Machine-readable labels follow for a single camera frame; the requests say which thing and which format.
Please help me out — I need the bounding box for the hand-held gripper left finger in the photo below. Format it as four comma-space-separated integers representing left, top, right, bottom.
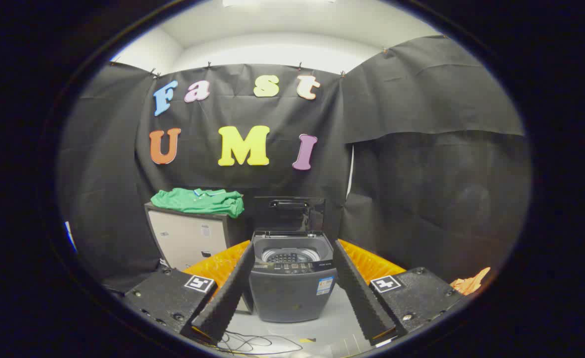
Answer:
123, 240, 256, 347

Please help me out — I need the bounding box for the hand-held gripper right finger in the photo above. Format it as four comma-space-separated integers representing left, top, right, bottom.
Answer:
333, 239, 465, 347

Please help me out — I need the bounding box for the dark washing machine lid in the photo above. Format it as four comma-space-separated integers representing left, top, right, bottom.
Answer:
252, 196, 327, 234

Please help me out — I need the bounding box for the green polo shirt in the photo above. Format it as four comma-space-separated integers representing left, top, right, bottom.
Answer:
151, 187, 246, 219

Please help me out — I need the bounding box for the orange cloth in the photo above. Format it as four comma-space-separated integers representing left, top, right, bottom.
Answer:
450, 267, 492, 296

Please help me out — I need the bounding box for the grey washing machine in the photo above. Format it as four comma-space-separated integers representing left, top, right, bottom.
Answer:
249, 230, 338, 324

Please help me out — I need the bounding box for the thin black floor cable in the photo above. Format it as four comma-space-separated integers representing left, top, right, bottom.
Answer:
218, 331, 304, 356

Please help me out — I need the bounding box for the grey white cabinet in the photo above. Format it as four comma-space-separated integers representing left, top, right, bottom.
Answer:
145, 201, 254, 315

